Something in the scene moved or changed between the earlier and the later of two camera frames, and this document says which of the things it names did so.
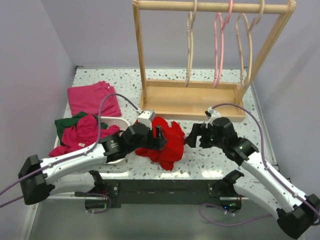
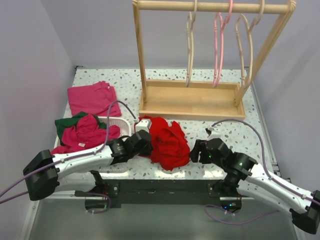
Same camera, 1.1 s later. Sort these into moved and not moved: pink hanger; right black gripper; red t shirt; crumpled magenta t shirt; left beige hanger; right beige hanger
Moved: red t shirt; right black gripper
Not moved: left beige hanger; right beige hanger; pink hanger; crumpled magenta t shirt
